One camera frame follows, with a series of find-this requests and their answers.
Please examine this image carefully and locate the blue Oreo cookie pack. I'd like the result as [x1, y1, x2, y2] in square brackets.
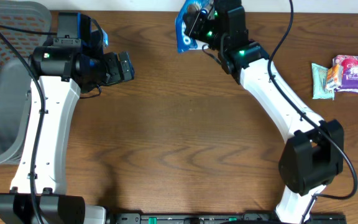
[175, 0, 210, 53]

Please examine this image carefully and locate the mint green wipes pack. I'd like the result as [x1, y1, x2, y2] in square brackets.
[311, 63, 334, 100]

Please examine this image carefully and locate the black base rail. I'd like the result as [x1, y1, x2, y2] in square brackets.
[104, 212, 347, 224]

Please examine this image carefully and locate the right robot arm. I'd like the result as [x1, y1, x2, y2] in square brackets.
[178, 1, 344, 223]

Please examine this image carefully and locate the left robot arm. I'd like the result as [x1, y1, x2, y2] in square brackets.
[0, 45, 135, 223]

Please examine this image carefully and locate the grey plastic mesh basket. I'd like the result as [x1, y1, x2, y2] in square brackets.
[0, 1, 52, 164]

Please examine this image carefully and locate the orange tissue packet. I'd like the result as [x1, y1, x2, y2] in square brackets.
[326, 64, 344, 90]

